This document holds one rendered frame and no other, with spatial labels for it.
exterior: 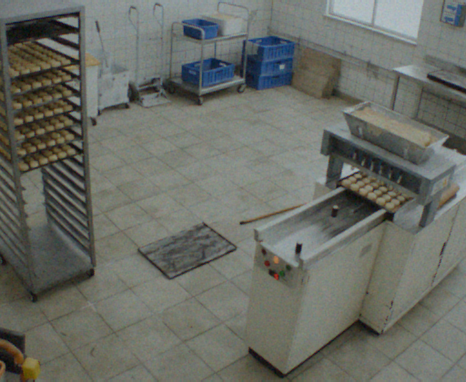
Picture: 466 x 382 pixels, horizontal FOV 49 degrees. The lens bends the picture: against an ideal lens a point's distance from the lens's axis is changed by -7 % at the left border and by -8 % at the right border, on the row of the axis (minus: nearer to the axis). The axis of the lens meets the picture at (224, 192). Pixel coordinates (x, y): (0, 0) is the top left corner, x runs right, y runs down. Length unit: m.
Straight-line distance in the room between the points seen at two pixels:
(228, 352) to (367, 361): 0.84
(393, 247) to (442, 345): 0.87
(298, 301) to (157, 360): 0.95
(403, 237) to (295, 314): 0.75
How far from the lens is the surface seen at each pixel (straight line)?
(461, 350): 3.65
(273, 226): 2.68
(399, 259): 3.08
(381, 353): 3.42
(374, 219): 2.89
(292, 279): 2.57
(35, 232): 3.96
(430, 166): 2.93
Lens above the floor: 2.36
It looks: 30 degrees down
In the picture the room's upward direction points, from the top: 5 degrees clockwise
